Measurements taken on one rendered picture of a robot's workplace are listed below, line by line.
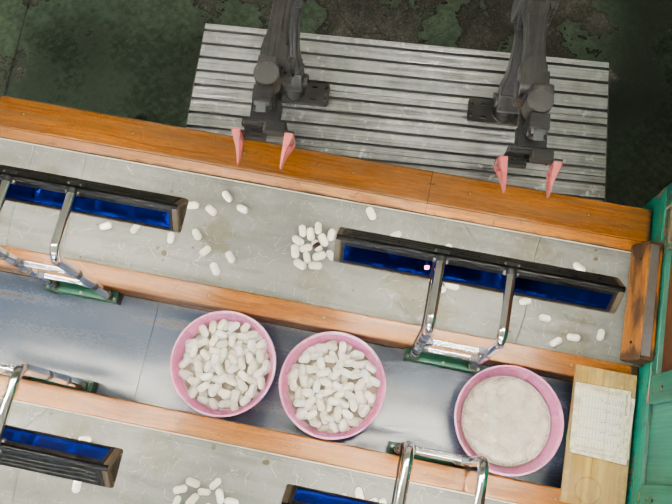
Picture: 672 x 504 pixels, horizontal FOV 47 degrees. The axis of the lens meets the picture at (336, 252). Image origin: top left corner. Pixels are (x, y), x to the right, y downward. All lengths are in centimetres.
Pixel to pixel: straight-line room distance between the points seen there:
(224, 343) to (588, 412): 92
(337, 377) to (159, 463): 49
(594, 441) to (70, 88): 229
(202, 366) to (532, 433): 85
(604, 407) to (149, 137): 137
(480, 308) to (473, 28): 148
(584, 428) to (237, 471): 85
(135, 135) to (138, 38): 111
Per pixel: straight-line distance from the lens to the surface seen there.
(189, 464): 198
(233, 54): 235
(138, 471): 201
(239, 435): 194
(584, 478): 199
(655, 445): 193
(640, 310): 200
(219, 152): 211
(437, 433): 202
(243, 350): 199
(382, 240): 165
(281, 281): 201
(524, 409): 201
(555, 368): 200
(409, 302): 199
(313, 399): 195
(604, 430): 200
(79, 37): 332
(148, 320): 211
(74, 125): 225
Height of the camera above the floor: 268
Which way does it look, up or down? 75 degrees down
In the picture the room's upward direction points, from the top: 4 degrees counter-clockwise
